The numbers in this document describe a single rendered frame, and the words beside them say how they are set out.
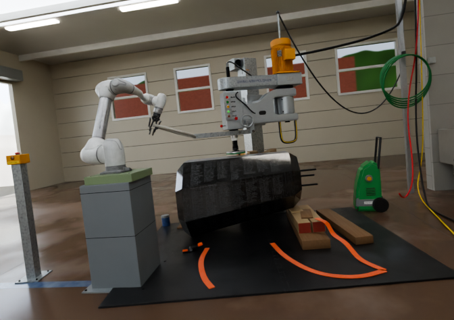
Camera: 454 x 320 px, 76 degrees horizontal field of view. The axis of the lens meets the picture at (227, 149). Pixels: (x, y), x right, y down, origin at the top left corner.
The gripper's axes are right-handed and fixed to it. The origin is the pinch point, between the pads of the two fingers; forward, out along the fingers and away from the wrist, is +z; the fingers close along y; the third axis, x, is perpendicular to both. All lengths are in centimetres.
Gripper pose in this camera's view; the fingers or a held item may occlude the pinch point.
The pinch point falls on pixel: (151, 131)
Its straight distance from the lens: 314.8
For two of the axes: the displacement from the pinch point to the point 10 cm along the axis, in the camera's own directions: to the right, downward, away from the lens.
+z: -2.7, 9.6, -0.3
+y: 8.5, 2.6, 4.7
